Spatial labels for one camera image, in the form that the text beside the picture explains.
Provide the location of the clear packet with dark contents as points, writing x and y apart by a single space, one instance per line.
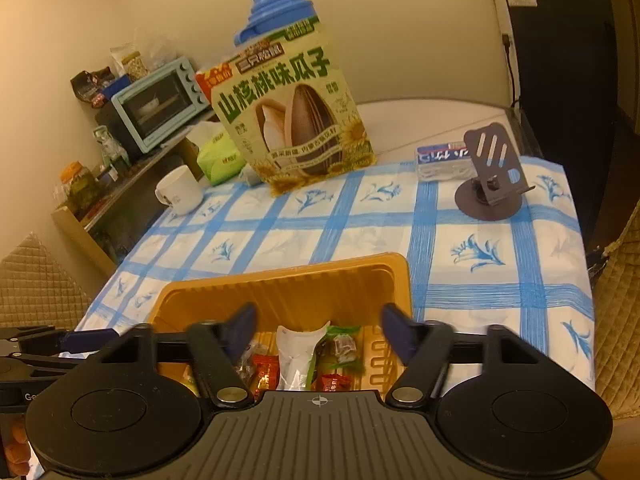
245 364

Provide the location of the beige quilted chair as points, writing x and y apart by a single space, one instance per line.
35 290
620 310

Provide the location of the white green-ended snack packet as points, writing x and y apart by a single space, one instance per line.
295 360

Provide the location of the green tissue pack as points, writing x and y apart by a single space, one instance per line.
217 160

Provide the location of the white mug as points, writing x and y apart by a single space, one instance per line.
182 190

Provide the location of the small grey pouch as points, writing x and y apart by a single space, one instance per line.
249 175

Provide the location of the orange lumpy object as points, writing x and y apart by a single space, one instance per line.
17 440

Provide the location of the red candy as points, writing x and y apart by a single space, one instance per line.
265 375

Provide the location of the silver foil bag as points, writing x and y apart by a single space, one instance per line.
107 147

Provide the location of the large sunflower seed bag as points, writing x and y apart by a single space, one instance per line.
290 110

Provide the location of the black appliance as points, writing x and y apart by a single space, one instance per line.
112 130

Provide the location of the blue white small box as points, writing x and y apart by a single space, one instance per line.
440 157

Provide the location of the green brown candy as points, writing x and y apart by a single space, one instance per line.
342 347

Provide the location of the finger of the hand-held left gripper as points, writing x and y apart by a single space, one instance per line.
85 340
35 366

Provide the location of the small red printed packet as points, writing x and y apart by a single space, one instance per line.
332 384

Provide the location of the wooden shelf unit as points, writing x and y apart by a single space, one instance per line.
82 230

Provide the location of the orange plastic tray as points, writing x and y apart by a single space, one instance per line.
300 290

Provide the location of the blue lidded water jug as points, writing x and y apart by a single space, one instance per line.
272 5

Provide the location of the orange lidded jar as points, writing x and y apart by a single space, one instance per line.
80 185

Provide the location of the blue checked tablecloth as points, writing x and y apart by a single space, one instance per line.
475 300

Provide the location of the bag of nuts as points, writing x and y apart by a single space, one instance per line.
135 65

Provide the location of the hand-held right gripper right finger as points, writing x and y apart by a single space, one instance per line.
400 331

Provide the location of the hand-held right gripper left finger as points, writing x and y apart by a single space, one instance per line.
240 331

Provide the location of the light blue toaster oven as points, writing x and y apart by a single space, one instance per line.
155 102

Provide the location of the dark snack bags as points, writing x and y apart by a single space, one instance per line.
92 87

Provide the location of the grey phone stand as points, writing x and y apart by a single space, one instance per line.
487 200

